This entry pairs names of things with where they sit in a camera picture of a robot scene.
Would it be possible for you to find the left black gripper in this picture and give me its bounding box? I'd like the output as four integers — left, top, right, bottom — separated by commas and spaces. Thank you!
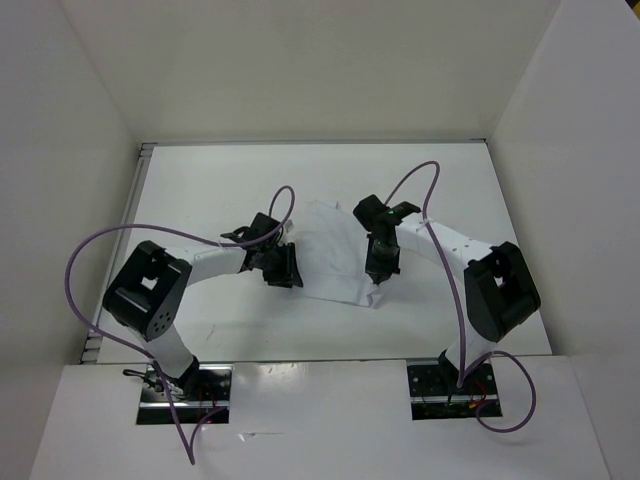
258, 241, 303, 289

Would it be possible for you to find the white skirt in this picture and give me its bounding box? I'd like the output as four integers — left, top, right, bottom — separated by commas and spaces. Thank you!
294, 200, 386, 308

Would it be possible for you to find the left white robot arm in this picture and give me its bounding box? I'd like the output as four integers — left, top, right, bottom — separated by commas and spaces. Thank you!
102, 213, 304, 400

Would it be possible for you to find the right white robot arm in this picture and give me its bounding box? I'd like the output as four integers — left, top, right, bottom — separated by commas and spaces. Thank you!
353, 195, 541, 393

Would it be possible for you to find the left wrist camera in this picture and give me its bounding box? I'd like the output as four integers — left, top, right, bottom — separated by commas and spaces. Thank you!
278, 219, 294, 239

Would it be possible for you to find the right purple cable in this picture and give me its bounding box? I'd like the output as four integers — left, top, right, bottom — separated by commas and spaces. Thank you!
387, 160, 539, 432

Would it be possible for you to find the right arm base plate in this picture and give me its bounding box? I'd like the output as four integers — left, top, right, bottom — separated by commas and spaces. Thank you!
406, 359, 502, 421

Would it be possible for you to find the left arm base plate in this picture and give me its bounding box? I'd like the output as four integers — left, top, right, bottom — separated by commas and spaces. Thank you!
123, 364, 233, 425

